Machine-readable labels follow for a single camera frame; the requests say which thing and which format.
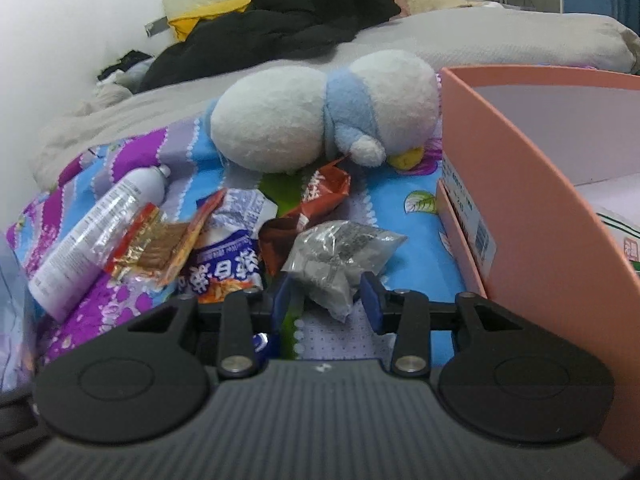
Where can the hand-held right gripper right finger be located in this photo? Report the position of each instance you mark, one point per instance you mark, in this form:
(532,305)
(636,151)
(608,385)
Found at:
(371,305)

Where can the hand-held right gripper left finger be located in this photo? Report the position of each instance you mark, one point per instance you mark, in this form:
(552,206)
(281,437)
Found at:
(282,305)

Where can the grey clear snack packet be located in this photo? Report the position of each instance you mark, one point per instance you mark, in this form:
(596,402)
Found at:
(335,255)

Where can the pink cardboard box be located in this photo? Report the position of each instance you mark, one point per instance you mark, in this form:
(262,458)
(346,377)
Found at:
(540,210)

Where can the red foil snack packet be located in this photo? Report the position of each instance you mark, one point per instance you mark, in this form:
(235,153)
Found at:
(275,245)

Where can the blue and white snack packet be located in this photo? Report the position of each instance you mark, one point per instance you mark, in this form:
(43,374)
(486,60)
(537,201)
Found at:
(225,260)

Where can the dark red candy wrapper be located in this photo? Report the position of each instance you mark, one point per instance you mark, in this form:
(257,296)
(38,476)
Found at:
(325,187)

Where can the brown clear snack packet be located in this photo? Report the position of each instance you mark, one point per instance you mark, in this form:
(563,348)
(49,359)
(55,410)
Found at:
(160,250)

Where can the white and blue plush toy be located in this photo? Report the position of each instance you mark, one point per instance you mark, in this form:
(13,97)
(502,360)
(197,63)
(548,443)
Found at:
(270,120)

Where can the white tube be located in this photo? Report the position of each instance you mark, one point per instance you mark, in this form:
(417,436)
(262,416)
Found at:
(90,240)

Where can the clear bluish plastic bag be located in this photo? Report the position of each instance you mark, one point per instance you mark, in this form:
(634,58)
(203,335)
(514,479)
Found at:
(12,310)

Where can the pile of clothes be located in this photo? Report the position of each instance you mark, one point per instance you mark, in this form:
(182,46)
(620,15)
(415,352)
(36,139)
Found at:
(125,67)

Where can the black clothing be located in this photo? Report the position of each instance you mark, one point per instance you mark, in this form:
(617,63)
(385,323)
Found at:
(280,20)

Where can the yellow pillow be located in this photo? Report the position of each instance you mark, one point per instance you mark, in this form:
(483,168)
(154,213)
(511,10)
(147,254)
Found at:
(200,22)

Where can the grey duvet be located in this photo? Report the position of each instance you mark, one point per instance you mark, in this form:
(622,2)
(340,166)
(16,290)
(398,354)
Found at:
(500,40)

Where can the metal wall plate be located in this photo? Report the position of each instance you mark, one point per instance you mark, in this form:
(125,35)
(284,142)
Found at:
(156,26)

